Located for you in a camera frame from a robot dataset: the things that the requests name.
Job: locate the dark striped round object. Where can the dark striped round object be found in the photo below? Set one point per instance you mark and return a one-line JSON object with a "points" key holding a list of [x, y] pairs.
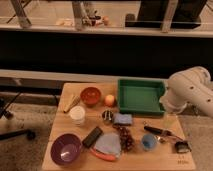
{"points": [[107, 115]]}

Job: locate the purple bowl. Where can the purple bowl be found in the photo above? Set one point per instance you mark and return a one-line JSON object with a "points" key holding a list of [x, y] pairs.
{"points": [[65, 149]]}

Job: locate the blue cup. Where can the blue cup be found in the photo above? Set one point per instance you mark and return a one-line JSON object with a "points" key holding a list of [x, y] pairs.
{"points": [[148, 142]]}

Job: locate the clear yellowish glass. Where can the clear yellowish glass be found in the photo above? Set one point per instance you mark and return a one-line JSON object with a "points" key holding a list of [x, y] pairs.
{"points": [[168, 120]]}

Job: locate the blue sponge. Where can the blue sponge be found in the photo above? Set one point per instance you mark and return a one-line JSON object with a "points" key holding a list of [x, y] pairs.
{"points": [[122, 119]]}

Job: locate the light blue cloth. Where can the light blue cloth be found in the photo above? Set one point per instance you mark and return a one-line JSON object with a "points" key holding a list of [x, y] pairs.
{"points": [[109, 143]]}

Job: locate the green plastic tray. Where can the green plastic tray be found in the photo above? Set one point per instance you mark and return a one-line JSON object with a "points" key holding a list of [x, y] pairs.
{"points": [[140, 97]]}

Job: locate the small black white object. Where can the small black white object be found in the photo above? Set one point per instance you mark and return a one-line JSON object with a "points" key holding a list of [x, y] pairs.
{"points": [[182, 147]]}

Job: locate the black handled tool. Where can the black handled tool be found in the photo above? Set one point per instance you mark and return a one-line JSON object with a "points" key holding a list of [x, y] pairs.
{"points": [[158, 131]]}

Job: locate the black rectangular block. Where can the black rectangular block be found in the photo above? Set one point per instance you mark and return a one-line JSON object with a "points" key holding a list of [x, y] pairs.
{"points": [[92, 137]]}

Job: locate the dark red grapes bunch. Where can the dark red grapes bunch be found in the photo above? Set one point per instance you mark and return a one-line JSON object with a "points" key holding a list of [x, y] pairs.
{"points": [[126, 139]]}

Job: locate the black chair base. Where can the black chair base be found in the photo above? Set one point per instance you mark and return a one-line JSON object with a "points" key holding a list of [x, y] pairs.
{"points": [[11, 128]]}

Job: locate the red bowl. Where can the red bowl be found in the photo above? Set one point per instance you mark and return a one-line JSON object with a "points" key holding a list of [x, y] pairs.
{"points": [[90, 96]]}

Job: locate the white plastic cup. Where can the white plastic cup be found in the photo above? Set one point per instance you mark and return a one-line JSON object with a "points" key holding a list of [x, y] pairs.
{"points": [[77, 115]]}

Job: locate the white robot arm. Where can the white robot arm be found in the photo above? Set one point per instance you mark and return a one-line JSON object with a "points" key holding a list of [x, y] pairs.
{"points": [[188, 86]]}

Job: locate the orange carrot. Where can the orange carrot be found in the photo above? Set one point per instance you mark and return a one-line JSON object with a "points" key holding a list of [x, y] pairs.
{"points": [[106, 157]]}

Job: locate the orange peach fruit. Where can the orange peach fruit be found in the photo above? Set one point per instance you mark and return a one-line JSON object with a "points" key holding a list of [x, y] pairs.
{"points": [[109, 100]]}

